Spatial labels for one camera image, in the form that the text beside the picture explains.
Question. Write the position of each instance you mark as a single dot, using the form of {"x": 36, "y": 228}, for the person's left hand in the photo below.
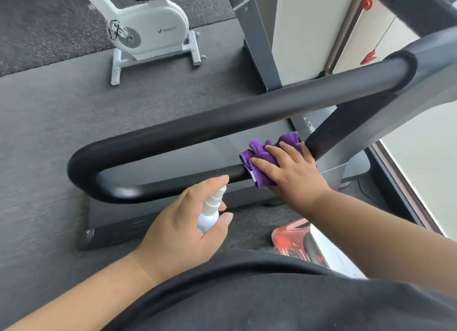
{"x": 175, "y": 241}

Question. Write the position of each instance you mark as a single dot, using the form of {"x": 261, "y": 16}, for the person's right hand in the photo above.
{"x": 296, "y": 177}

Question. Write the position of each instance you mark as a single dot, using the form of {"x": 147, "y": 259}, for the white spray bottle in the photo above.
{"x": 207, "y": 221}

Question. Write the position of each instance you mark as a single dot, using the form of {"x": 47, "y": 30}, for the purple microfibre cloth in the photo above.
{"x": 255, "y": 148}

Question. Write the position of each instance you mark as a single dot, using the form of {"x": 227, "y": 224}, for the person's right forearm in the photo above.
{"x": 375, "y": 241}

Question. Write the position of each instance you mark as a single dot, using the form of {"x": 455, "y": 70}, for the person's left forearm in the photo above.
{"x": 71, "y": 298}

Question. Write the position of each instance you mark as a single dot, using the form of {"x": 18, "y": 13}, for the grey treadmill base with uprights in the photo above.
{"x": 257, "y": 48}

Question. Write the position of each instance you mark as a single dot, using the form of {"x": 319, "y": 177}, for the white plastic tub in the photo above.
{"x": 335, "y": 255}

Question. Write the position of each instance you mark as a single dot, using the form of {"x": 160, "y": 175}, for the black shirt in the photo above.
{"x": 267, "y": 298}

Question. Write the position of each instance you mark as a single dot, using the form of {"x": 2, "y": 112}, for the red safety knob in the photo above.
{"x": 367, "y": 2}

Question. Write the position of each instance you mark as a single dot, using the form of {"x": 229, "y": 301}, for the white exercise bike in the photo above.
{"x": 157, "y": 23}

